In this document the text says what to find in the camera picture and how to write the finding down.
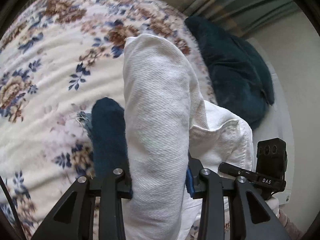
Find white pants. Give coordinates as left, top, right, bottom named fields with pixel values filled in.
left=123, top=34, right=254, bottom=239

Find white bed headboard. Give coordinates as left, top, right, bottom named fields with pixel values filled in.
left=247, top=38, right=295, bottom=205

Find dark teal velvet pillow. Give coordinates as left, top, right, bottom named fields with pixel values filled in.
left=185, top=16, right=274, bottom=129

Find folded blue jeans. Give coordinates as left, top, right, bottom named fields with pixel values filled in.
left=77, top=97, right=132, bottom=181

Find grey green striped curtain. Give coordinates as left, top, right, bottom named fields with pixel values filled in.
left=179, top=0, right=299, bottom=37

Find floral fleece bed blanket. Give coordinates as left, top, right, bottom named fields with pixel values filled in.
left=1, top=0, right=215, bottom=239

